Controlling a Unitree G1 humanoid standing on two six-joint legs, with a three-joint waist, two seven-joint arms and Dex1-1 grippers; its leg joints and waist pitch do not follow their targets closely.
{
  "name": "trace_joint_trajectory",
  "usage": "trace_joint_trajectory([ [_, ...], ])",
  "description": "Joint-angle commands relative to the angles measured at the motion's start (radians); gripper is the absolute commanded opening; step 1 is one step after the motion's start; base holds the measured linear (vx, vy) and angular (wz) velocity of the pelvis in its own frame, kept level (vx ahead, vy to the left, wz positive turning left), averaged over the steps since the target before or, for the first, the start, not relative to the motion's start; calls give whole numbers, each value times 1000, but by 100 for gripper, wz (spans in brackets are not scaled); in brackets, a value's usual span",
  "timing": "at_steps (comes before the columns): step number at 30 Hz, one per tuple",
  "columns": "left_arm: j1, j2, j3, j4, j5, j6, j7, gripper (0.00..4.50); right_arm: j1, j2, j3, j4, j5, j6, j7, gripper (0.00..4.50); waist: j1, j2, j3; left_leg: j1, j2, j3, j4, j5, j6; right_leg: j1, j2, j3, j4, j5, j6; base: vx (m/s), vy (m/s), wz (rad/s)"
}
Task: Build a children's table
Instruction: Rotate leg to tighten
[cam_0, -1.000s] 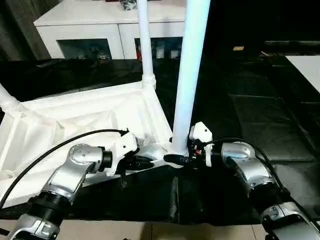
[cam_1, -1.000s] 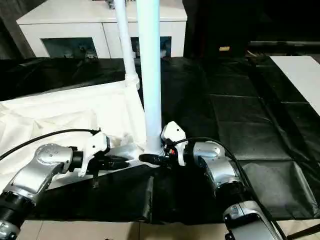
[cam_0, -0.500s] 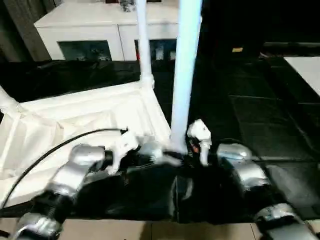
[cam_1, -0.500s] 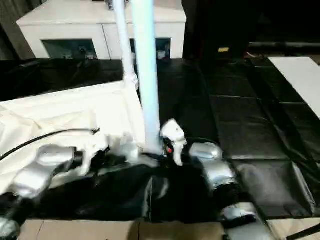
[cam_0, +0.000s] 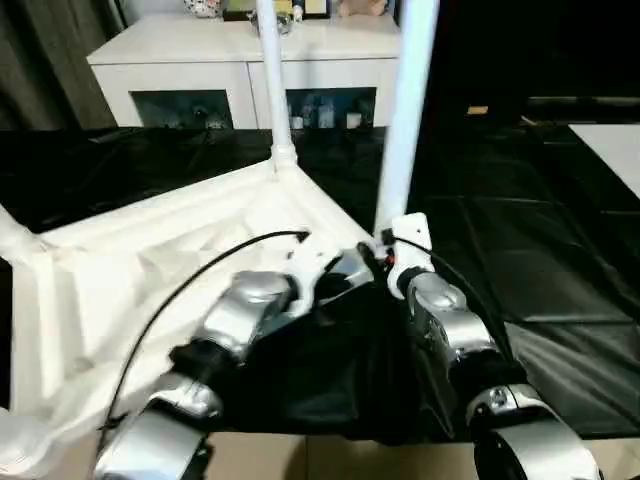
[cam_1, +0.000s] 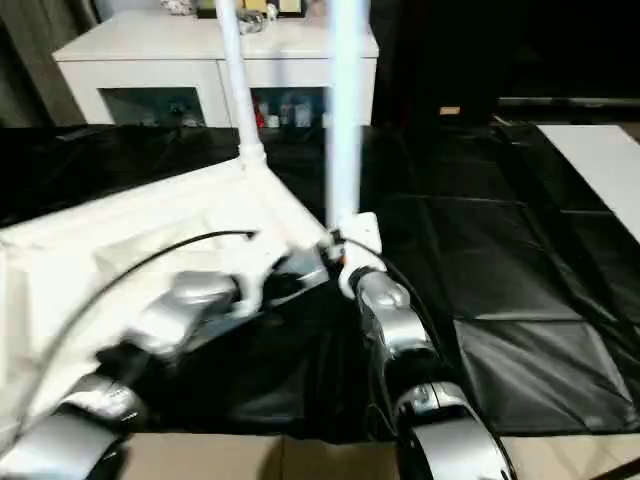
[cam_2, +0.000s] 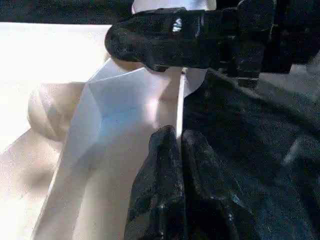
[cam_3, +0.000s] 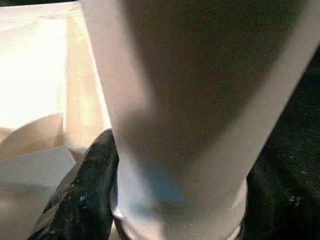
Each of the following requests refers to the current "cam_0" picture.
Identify white plastic table top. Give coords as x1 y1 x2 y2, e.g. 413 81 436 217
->
0 148 382 480

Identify black mat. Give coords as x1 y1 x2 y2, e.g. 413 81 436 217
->
0 122 640 446

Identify beige plush teddy bear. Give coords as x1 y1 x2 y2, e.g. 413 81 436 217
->
338 0 390 18

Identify white side table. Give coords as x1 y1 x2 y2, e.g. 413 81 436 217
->
566 122 640 200

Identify black box with yellow label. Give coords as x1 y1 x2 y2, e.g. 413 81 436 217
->
399 0 640 120

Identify black framed plaque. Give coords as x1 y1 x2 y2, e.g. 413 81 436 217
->
221 0 262 23
301 0 332 20

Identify white cabinet with glass doors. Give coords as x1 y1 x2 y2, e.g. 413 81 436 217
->
84 11 402 131

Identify white spotted plush toy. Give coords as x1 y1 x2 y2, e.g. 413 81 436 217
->
182 0 225 17

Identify grey curtain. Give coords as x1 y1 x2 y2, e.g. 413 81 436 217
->
0 0 127 132

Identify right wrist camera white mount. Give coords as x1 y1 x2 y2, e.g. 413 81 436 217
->
383 211 435 302

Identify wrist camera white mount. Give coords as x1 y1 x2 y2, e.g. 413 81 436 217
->
383 211 435 302
283 231 347 317

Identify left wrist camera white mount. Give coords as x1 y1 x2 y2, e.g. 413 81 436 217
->
283 231 347 317

